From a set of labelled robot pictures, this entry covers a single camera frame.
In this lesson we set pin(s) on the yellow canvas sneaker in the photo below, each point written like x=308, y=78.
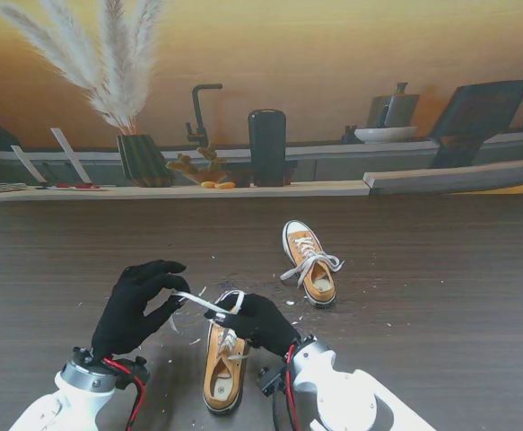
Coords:
x=218, y=395
x=321, y=292

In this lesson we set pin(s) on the small yellow lemon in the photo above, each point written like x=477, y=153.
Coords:
x=207, y=184
x=225, y=184

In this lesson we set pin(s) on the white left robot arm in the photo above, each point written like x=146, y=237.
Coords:
x=77, y=395

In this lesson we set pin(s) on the grey wooden plank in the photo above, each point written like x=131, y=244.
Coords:
x=445, y=177

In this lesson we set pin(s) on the grey metal pitcher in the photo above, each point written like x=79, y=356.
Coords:
x=400, y=110

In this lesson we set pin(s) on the tall black cylindrical container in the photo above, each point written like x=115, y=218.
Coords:
x=267, y=148

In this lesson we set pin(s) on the black kitchen faucet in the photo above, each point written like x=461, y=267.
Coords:
x=197, y=116

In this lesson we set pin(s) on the dark tilted panel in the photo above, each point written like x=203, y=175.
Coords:
x=481, y=108

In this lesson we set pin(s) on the dark ribbed vase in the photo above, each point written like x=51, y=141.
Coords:
x=142, y=159

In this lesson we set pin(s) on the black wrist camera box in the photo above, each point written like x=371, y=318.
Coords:
x=272, y=381
x=131, y=370

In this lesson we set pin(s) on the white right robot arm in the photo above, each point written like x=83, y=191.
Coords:
x=346, y=395

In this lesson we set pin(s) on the short white slanted strip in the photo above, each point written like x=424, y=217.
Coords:
x=28, y=164

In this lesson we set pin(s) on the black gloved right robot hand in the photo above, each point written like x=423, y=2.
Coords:
x=265, y=323

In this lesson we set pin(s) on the white shallow bowl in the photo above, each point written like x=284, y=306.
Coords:
x=384, y=134

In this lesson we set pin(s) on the long white slanted strip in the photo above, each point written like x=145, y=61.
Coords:
x=70, y=155

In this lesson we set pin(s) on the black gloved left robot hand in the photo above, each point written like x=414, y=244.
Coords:
x=126, y=314

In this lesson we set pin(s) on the pale pampas grass plumes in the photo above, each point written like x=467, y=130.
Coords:
x=117, y=90

